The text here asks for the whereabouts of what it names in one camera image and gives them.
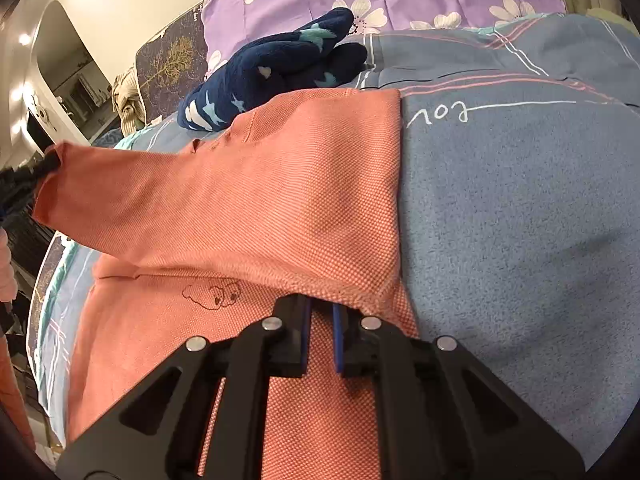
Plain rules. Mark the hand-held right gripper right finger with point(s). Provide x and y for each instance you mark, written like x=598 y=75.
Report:
x=338 y=340

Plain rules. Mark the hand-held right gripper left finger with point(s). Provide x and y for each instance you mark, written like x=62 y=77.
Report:
x=295 y=345

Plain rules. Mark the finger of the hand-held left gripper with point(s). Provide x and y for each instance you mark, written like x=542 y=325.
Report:
x=47 y=165

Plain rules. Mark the orange knit shirt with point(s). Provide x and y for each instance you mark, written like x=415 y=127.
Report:
x=275 y=200

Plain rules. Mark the beige plush cloth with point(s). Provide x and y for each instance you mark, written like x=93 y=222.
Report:
x=125 y=105

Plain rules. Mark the dark pillow with gold tree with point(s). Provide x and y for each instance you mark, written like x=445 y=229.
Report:
x=170 y=60

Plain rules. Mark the person's peach clothing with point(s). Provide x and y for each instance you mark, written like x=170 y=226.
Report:
x=12 y=390

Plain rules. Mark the blue plaid bedsheet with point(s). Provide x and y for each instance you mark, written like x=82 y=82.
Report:
x=500 y=210

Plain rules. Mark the navy star-print fleece garment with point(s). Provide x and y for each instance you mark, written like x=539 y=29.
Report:
x=260 y=75

